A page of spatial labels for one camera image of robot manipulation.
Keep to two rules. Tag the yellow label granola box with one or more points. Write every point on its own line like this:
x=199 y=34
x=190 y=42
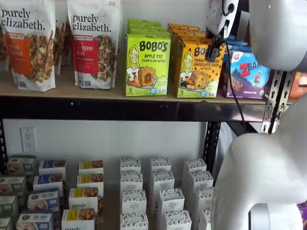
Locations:
x=78 y=220
x=84 y=198
x=90 y=181
x=91 y=167

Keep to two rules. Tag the green Bobo's apple pie box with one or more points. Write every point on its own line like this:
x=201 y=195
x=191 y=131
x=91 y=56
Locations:
x=148 y=33
x=146 y=67
x=146 y=28
x=144 y=22

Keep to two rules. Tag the purple snack box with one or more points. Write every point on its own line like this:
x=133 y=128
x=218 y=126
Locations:
x=302 y=210

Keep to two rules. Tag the orange label granola bag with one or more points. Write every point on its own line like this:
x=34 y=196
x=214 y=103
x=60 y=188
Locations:
x=31 y=48

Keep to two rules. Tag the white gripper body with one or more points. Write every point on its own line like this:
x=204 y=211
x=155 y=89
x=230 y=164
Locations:
x=216 y=16

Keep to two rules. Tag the red label granola bag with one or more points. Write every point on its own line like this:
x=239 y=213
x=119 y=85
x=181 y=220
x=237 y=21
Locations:
x=93 y=48

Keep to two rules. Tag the white patterned pantry box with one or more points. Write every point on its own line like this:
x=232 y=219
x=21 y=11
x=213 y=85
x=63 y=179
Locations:
x=170 y=200
x=160 y=164
x=134 y=202
x=204 y=198
x=163 y=181
x=194 y=165
x=201 y=180
x=131 y=182
x=130 y=165
x=133 y=222
x=205 y=220
x=178 y=221

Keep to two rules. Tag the green label granola box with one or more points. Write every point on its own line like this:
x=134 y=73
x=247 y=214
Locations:
x=21 y=165
x=12 y=185
x=8 y=206
x=5 y=224

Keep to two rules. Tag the white wall outlet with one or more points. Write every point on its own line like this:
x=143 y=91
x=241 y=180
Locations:
x=28 y=140

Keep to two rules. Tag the orange Bobo's peanut butter box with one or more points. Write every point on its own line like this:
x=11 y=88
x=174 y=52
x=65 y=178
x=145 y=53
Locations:
x=196 y=74
x=192 y=37
x=183 y=26
x=188 y=31

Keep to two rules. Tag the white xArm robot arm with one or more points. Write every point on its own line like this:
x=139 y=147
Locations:
x=263 y=167

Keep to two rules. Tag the blue purple Zbar box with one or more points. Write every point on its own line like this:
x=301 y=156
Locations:
x=237 y=43
x=249 y=81

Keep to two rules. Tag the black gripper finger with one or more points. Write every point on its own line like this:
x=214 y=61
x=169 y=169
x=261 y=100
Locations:
x=214 y=52

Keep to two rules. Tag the tall orange cookie box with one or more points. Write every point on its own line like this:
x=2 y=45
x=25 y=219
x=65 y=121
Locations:
x=299 y=86

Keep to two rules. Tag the white granola bag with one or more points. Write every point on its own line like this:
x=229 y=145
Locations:
x=62 y=48
x=3 y=52

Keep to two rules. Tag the wooden shelf board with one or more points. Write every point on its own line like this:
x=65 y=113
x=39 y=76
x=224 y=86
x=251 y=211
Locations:
x=72 y=92

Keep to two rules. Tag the black metal shelf rack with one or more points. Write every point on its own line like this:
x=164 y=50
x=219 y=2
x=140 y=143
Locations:
x=287 y=81
x=120 y=107

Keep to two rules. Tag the blue label granola box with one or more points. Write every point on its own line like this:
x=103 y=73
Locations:
x=48 y=182
x=52 y=166
x=43 y=200
x=34 y=221

